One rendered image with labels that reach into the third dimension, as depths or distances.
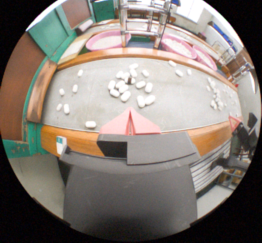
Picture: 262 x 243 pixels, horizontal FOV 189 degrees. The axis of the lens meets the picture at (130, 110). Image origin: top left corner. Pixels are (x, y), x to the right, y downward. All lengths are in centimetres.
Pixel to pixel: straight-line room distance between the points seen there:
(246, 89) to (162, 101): 488
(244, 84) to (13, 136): 549
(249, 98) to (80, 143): 510
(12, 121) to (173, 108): 63
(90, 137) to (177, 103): 31
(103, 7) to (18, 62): 264
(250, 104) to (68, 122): 516
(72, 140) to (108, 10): 289
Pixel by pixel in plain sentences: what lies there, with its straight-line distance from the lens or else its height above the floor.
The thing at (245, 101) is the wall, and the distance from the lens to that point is 496.
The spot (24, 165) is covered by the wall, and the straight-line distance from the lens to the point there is 132.
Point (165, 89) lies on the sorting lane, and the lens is 30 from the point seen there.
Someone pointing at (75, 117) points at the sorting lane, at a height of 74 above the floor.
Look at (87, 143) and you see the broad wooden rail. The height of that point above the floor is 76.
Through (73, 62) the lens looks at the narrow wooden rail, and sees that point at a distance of 45.
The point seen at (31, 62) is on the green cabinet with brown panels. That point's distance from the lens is 50.
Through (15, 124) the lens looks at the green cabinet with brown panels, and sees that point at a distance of 45.
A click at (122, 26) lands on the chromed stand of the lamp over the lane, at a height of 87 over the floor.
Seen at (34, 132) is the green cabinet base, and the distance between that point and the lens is 47.
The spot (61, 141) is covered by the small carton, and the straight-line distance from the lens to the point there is 29.
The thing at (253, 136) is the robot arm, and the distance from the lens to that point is 42.
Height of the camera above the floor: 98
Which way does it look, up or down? 77 degrees down
